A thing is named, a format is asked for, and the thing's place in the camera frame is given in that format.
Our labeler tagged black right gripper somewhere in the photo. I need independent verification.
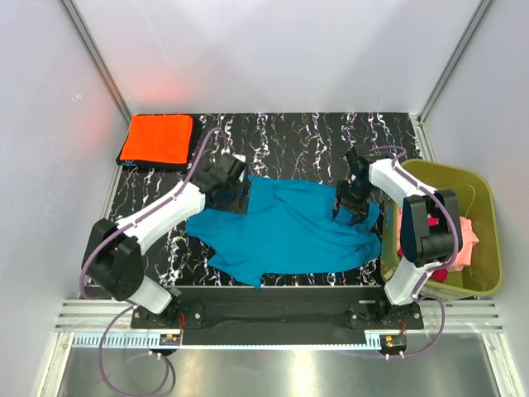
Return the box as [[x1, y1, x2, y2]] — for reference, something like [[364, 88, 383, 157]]
[[331, 180, 374, 227]]

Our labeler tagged blue t shirt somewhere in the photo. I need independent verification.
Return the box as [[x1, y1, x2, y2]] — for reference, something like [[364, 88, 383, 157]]
[[186, 176, 381, 288]]

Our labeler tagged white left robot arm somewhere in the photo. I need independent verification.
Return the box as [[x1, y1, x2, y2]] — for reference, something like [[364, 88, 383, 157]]
[[82, 153, 251, 328]]

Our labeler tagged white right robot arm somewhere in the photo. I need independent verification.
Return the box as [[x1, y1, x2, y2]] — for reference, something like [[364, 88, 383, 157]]
[[332, 146, 462, 328]]

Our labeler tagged pink t shirt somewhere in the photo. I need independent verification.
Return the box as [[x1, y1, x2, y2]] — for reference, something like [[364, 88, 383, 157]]
[[396, 208, 479, 282]]

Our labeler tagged olive green plastic bin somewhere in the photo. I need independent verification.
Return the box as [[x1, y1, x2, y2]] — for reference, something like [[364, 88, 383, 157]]
[[380, 160, 503, 300]]

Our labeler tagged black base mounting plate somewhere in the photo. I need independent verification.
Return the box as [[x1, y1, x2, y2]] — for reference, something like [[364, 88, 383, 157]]
[[131, 286, 424, 348]]

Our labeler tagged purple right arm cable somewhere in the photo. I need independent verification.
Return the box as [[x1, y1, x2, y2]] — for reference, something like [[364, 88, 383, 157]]
[[338, 145, 460, 357]]

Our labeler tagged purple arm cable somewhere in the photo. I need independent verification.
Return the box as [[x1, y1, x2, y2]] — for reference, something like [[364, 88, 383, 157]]
[[79, 127, 232, 396], [338, 145, 460, 357]]

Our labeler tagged aluminium frame rail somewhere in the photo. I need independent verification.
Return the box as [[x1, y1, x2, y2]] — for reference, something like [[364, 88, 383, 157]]
[[54, 299, 503, 333]]

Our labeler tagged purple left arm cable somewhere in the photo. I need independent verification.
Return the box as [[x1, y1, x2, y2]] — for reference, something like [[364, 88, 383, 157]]
[[79, 127, 232, 396]]

